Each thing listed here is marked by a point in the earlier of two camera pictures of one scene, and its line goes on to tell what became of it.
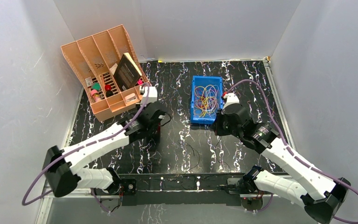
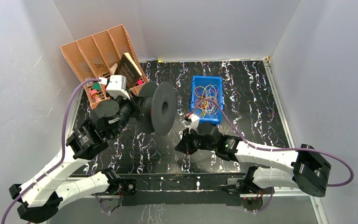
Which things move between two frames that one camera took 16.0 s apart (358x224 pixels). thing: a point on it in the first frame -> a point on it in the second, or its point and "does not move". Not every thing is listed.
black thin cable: [198, 158] -> [176, 133]
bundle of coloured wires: [206, 101] does not move
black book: [127, 74] does not move
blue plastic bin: [206, 98] does not move
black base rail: [189, 188] does not move
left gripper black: [154, 131] -> [136, 103]
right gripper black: [220, 115] -> [183, 147]
